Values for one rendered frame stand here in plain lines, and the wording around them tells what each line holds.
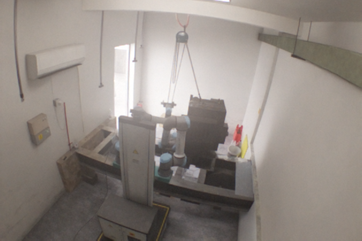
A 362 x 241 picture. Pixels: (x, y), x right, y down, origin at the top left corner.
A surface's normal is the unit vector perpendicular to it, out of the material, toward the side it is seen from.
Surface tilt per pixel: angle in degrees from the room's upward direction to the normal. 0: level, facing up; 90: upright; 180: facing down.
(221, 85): 90
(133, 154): 90
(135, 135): 90
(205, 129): 90
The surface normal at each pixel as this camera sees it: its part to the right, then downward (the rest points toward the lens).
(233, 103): -0.23, 0.37
